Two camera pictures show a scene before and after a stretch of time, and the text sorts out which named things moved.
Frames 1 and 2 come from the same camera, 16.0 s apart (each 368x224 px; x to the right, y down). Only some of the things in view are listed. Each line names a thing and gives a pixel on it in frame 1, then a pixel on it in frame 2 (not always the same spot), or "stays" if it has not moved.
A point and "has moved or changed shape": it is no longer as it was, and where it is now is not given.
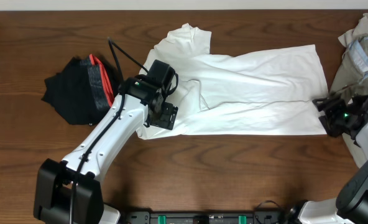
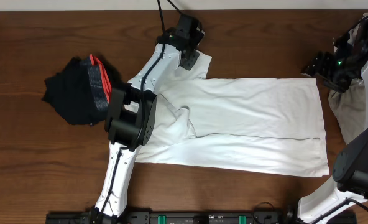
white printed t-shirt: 271,92 has moved or changed shape
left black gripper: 168,117 -> 192,55
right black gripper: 330,105 -> 318,64
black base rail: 203,217 stays
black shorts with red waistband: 83,91 stays
